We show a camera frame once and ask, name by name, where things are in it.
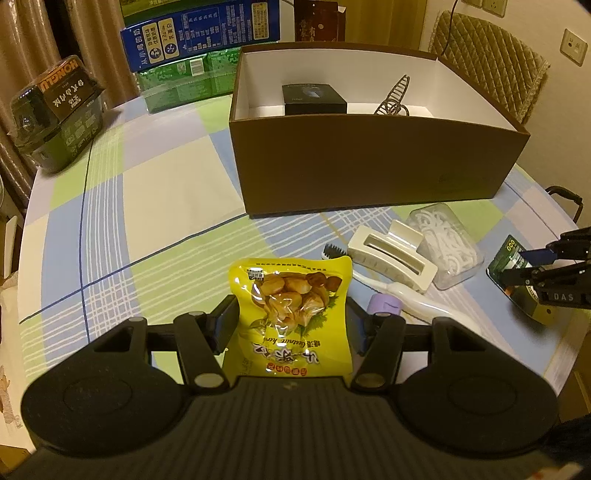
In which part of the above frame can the green drink pack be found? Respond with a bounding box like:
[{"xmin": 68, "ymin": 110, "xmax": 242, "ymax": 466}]
[{"xmin": 136, "ymin": 46, "xmax": 243, "ymax": 113}]

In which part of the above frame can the black product box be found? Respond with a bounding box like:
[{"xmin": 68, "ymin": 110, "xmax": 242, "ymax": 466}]
[{"xmin": 281, "ymin": 83, "xmax": 348, "ymax": 116}]

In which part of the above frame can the white toothbrush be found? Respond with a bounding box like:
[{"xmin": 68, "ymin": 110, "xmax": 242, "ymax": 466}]
[{"xmin": 324, "ymin": 244, "xmax": 467, "ymax": 324}]

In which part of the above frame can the brown cardboard box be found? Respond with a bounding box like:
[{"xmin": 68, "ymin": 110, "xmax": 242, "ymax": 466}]
[{"xmin": 228, "ymin": 41, "xmax": 531, "ymax": 219}]

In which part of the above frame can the yellow chestnut snack packet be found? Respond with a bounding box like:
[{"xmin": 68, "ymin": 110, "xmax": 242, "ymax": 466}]
[{"xmin": 228, "ymin": 256, "xmax": 354, "ymax": 377}]

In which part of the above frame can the plaid cloth desktop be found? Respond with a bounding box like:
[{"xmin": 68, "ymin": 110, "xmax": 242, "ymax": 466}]
[{"xmin": 18, "ymin": 95, "xmax": 591, "ymax": 407}]

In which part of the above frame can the white hair claw clip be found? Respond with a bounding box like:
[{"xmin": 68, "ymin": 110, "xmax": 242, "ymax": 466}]
[{"xmin": 347, "ymin": 219, "xmax": 438, "ymax": 294}]

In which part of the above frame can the beige curtain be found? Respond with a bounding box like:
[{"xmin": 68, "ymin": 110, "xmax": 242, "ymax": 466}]
[{"xmin": 0, "ymin": 0, "xmax": 139, "ymax": 208}]

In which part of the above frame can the black power cable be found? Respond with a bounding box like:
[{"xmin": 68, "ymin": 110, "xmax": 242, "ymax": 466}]
[{"xmin": 442, "ymin": 0, "xmax": 462, "ymax": 52}]

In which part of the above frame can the brown wooden door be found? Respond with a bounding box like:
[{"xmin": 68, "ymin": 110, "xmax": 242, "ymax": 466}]
[{"xmin": 344, "ymin": 0, "xmax": 430, "ymax": 49}]

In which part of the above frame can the round green card packet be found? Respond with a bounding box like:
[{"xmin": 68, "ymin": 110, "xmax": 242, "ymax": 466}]
[{"xmin": 486, "ymin": 234, "xmax": 555, "ymax": 326}]

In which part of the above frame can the chair with quilted cover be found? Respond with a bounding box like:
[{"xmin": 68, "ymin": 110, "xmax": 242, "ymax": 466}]
[{"xmin": 427, "ymin": 10, "xmax": 551, "ymax": 125}]

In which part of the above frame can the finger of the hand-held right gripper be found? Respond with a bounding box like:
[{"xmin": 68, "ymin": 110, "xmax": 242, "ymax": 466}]
[
  {"xmin": 501, "ymin": 261, "xmax": 591, "ymax": 289},
  {"xmin": 522, "ymin": 230, "xmax": 591, "ymax": 266}
]

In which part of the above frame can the clear floss pick box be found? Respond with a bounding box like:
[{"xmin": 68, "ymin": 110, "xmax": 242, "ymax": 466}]
[{"xmin": 405, "ymin": 202, "xmax": 485, "ymax": 291}]

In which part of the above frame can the dark red gift box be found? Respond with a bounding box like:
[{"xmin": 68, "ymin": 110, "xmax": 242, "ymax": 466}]
[{"xmin": 294, "ymin": 0, "xmax": 348, "ymax": 44}]

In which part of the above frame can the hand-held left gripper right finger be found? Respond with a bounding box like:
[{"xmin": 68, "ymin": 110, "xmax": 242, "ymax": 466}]
[{"xmin": 346, "ymin": 298, "xmax": 488, "ymax": 393}]

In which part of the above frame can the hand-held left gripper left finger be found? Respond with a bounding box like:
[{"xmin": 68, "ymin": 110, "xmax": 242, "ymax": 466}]
[{"xmin": 92, "ymin": 294, "xmax": 238, "ymax": 393}]

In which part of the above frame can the blue milk carton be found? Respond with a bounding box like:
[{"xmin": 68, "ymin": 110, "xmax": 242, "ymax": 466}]
[{"xmin": 120, "ymin": 0, "xmax": 281, "ymax": 73}]

